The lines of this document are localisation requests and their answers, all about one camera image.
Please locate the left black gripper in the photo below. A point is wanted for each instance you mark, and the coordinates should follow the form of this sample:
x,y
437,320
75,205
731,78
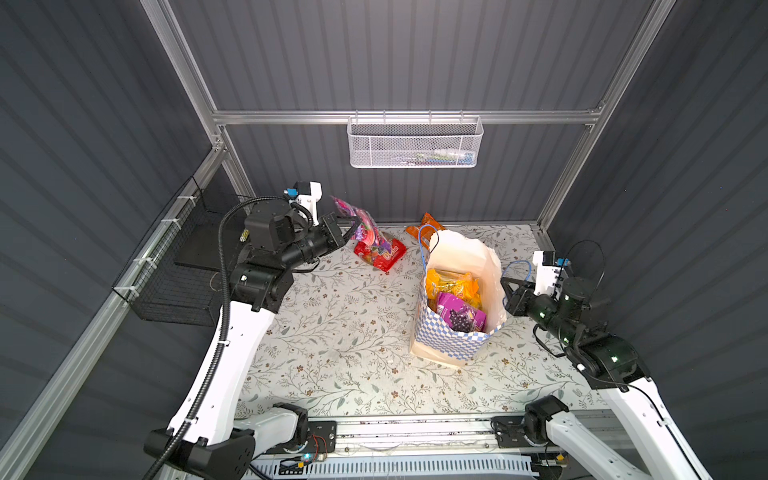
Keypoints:
x,y
328,230

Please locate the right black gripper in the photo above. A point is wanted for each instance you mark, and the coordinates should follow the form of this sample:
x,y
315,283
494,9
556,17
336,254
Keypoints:
x,y
516,298

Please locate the purple Fox's candy bag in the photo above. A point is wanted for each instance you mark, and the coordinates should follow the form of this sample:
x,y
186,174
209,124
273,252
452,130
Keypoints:
x,y
368,232

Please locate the purple grape snack bag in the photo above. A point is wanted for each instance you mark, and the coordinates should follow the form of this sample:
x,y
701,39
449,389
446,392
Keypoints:
x,y
459,315

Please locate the yellow snack bag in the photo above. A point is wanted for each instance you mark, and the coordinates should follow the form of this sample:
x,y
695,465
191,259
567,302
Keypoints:
x,y
464,286

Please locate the red candy bag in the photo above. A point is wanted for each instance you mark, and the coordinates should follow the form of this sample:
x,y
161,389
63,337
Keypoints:
x,y
379,257

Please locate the white checkered paper bag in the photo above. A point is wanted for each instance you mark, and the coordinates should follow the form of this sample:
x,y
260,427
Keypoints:
x,y
433,340

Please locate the small orange snack packet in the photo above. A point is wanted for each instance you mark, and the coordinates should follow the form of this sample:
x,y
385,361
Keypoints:
x,y
425,230

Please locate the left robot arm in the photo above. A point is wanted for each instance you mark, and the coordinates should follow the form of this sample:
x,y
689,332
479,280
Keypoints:
x,y
201,438

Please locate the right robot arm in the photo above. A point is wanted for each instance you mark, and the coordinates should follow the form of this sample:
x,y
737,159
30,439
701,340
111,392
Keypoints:
x,y
612,368

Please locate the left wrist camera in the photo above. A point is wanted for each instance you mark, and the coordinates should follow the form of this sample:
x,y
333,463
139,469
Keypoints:
x,y
307,194

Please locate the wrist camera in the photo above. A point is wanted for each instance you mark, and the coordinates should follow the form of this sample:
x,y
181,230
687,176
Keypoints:
x,y
307,194
550,272

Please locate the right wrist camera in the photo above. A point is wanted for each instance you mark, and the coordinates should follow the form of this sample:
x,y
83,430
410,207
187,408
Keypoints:
x,y
550,272

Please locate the black wire side basket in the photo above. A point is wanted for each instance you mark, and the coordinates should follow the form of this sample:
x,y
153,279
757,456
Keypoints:
x,y
178,279

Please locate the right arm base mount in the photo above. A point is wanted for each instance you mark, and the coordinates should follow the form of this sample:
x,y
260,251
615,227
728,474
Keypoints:
x,y
510,431

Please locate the white wire wall basket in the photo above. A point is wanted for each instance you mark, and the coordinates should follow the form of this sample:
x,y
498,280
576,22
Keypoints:
x,y
420,142

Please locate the white ventilated rail cover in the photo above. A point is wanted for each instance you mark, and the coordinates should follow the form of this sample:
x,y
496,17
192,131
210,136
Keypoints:
x,y
404,467

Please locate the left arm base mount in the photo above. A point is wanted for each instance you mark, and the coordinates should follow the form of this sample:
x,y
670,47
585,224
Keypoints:
x,y
320,438

